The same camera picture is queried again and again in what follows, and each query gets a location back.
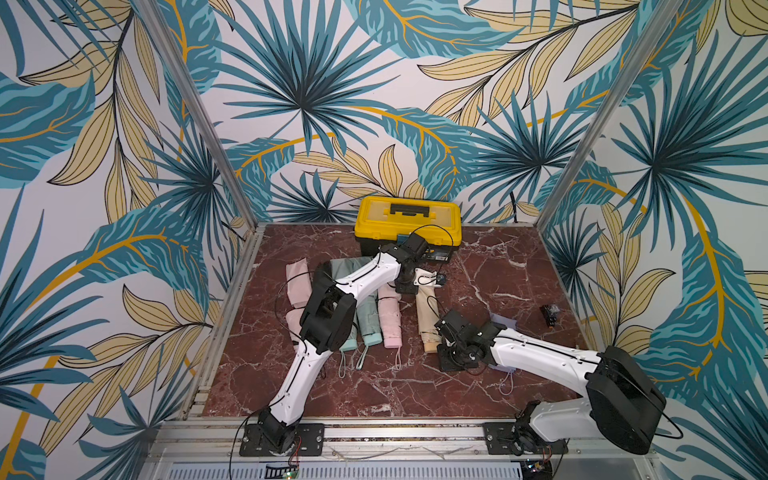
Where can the pink umbrella sleeve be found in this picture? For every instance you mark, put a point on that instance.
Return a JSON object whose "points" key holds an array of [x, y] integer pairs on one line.
{"points": [[298, 284]]}

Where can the mint umbrella sleeve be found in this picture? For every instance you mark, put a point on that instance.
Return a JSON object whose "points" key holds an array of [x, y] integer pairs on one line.
{"points": [[341, 268]]}

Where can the pink sleeved umbrella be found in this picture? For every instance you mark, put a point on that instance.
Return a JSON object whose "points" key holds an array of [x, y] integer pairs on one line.
{"points": [[390, 317]]}

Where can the aluminium frame rail left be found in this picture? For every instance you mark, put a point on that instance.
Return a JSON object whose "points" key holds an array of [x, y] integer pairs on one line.
{"points": [[160, 33]]}

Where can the aluminium frame rail right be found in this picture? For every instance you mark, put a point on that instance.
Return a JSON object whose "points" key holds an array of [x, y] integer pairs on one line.
{"points": [[658, 22]]}

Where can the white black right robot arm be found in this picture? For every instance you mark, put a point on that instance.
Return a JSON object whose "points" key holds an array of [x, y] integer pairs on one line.
{"points": [[617, 401]]}

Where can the mint sleeved umbrella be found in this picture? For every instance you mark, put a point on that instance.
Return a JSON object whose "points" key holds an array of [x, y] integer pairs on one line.
{"points": [[351, 342], [369, 321]]}

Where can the beige sleeved umbrella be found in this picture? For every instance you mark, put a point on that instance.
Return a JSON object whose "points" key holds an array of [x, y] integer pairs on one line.
{"points": [[427, 314]]}

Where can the lavender sleeved umbrella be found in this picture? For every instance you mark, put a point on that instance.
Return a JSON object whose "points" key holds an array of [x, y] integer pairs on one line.
{"points": [[509, 324]]}

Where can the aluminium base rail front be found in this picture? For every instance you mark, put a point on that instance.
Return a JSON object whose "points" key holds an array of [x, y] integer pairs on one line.
{"points": [[356, 448]]}

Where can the small black electrical part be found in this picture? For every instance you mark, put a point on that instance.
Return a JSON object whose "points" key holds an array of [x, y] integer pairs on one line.
{"points": [[550, 313]]}

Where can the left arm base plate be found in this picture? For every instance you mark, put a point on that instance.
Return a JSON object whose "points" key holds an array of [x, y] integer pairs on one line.
{"points": [[306, 439]]}

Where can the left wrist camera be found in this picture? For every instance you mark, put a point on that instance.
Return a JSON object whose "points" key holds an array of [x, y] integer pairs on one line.
{"points": [[424, 278]]}

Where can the aluminium frame rail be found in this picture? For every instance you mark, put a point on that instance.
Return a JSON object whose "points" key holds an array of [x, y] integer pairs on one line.
{"points": [[160, 33], [658, 22]]}

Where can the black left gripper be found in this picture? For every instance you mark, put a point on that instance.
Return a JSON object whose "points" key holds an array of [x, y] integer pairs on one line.
{"points": [[402, 288]]}

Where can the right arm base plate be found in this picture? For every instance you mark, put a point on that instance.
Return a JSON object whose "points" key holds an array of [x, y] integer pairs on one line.
{"points": [[518, 439]]}

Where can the yellow black toolbox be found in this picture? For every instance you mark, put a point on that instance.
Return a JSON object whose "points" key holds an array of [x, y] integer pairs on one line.
{"points": [[383, 220]]}

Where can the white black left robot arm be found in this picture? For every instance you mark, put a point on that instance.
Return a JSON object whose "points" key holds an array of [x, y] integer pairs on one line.
{"points": [[325, 324]]}

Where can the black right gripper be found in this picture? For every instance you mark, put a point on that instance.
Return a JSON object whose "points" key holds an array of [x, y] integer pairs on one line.
{"points": [[451, 354]]}

